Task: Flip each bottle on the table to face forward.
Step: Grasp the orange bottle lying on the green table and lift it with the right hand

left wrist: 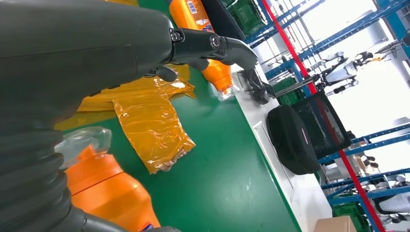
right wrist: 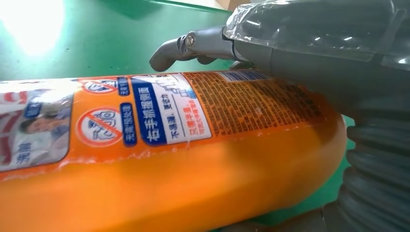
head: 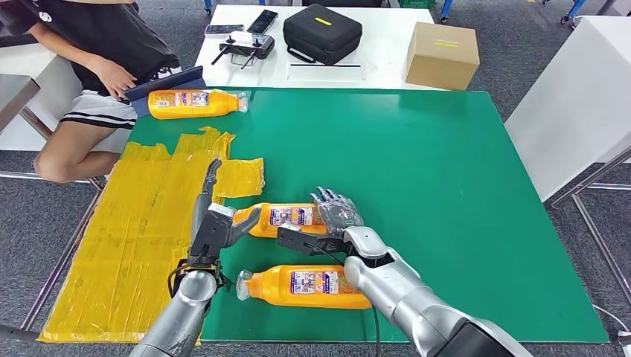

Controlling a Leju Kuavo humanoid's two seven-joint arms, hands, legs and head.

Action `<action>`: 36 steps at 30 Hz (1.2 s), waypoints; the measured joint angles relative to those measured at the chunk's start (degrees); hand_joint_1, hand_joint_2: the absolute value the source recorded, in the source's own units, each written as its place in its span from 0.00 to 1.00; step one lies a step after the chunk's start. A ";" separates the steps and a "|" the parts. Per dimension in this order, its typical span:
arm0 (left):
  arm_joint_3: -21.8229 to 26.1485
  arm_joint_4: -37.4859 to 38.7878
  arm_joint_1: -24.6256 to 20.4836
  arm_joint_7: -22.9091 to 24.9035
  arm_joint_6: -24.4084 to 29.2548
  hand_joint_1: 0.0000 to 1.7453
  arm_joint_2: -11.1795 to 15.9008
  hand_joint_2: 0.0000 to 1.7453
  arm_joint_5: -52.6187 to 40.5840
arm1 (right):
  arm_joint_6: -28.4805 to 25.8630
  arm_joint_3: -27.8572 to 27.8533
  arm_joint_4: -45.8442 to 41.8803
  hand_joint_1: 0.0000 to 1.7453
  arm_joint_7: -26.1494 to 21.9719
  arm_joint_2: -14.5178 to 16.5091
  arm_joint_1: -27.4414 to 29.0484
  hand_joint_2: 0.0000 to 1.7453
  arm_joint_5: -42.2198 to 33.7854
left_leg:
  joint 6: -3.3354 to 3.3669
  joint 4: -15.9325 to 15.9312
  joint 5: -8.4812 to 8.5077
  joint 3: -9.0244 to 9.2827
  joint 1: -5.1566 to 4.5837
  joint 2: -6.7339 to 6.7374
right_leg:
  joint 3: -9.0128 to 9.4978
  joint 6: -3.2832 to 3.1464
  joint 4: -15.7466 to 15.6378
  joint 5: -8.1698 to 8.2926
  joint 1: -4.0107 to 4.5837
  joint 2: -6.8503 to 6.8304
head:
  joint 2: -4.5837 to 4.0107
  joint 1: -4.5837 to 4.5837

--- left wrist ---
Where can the red metal pole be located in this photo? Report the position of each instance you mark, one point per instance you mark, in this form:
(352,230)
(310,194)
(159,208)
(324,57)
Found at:
(290,48)

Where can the yellow plastic sheet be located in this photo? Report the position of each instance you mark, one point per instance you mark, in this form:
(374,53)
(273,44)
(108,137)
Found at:
(150,128)

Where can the brown cardboard box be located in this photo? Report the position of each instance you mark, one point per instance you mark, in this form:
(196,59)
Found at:
(334,224)

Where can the black mesh office chair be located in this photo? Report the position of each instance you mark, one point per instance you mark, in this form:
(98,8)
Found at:
(323,123)

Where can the white humanoid robot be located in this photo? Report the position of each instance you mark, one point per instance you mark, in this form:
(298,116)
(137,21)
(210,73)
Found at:
(341,72)

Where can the green plastic crate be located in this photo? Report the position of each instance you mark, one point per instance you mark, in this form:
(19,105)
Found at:
(246,16)
(349,214)
(288,93)

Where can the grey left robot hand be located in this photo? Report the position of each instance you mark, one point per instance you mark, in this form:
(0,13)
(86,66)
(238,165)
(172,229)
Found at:
(64,48)

